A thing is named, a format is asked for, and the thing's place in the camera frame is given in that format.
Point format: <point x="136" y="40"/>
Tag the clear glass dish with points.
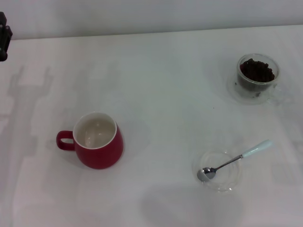
<point x="227" y="183"/>

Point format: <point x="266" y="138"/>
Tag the red ceramic mug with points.
<point x="99" y="156"/>

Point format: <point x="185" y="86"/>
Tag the pile of coffee beans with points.
<point x="258" y="71"/>

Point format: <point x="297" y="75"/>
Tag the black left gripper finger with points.
<point x="4" y="42"/>

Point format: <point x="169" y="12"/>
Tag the clear glass saucer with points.
<point x="233" y="92"/>

